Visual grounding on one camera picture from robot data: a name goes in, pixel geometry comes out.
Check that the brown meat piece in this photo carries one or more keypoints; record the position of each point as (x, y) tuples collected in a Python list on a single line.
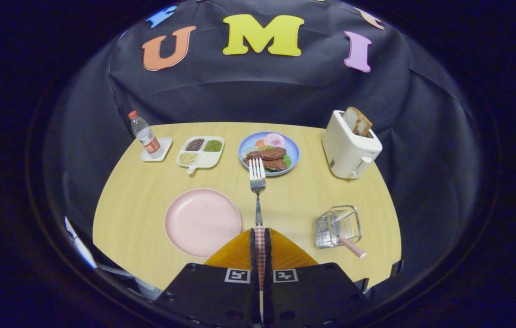
[(269, 153), (276, 165)]

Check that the white divided condiment tray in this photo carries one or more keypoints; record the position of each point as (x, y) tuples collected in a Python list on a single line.
[(207, 158)]

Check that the toast bread slice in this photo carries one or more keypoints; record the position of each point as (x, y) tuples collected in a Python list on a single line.
[(366, 127), (351, 119)]

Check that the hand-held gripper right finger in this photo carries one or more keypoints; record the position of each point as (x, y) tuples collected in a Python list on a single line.
[(312, 296)]

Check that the clear water bottle red label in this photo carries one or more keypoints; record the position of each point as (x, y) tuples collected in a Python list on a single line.
[(145, 134)]

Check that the green lettuce leaves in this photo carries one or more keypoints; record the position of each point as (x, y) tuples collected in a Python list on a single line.
[(288, 160)]

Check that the pink plate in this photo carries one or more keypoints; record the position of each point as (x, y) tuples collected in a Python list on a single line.
[(203, 223)]

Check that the white flat panel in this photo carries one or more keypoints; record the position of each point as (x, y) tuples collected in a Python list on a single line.
[(80, 241)]

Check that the white square coaster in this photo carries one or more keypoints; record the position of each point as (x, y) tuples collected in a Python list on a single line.
[(163, 145)]

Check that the white toaster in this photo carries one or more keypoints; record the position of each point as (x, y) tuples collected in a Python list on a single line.
[(344, 155)]

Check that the blue food plate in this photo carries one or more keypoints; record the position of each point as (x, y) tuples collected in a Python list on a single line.
[(294, 155)]

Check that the pink ham slice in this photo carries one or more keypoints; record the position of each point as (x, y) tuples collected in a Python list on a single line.
[(274, 140)]

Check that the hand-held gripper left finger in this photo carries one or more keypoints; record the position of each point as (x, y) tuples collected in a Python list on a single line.
[(207, 296)]

